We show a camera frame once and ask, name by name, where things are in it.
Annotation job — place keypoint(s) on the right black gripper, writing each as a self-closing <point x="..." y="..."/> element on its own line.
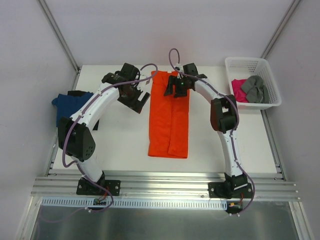
<point x="176" y="88"/>

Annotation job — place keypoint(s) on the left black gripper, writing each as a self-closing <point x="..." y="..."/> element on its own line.
<point x="133" y="100"/>

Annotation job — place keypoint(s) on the orange t shirt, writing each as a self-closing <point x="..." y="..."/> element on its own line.
<point x="168" y="120"/>

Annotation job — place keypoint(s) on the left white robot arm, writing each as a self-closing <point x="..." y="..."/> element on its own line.
<point x="75" y="132"/>

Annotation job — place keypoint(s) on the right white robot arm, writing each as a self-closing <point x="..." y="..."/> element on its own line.
<point x="224" y="119"/>

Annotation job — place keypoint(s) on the pink t shirt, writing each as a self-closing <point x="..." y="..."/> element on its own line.
<point x="239" y="94"/>

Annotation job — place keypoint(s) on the white plastic basket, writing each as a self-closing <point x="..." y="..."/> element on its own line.
<point x="239" y="68"/>

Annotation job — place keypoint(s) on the grey t shirt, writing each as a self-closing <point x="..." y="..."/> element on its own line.
<point x="255" y="90"/>

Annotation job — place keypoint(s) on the blue folded t shirt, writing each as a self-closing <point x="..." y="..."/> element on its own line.
<point x="66" y="106"/>

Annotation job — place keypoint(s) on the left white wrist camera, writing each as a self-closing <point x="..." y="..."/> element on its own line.
<point x="144" y="80"/>

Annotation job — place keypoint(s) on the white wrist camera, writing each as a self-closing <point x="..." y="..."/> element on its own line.
<point x="179" y="68"/>
<point x="144" y="80"/>

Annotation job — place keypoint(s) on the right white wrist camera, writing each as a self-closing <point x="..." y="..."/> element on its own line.
<point x="179" y="68"/>

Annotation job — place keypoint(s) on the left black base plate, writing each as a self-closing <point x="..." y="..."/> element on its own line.
<point x="86" y="188"/>

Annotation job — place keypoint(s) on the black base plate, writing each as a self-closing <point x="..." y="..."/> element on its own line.
<point x="222" y="190"/>
<point x="86" y="188"/>

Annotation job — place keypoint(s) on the left aluminium frame post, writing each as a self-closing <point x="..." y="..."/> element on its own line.
<point x="58" y="33"/>

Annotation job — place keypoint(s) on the aluminium frame post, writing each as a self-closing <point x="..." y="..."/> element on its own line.
<point x="293" y="7"/>
<point x="58" y="33"/>

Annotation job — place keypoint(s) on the white slotted cable duct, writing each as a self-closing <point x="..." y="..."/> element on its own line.
<point x="130" y="203"/>

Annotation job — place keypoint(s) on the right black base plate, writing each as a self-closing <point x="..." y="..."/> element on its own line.
<point x="222" y="190"/>

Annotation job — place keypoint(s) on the aluminium extrusion rail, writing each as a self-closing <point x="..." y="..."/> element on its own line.
<point x="166" y="185"/>

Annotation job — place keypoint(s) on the right aluminium frame post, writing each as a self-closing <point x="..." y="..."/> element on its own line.
<point x="293" y="7"/>

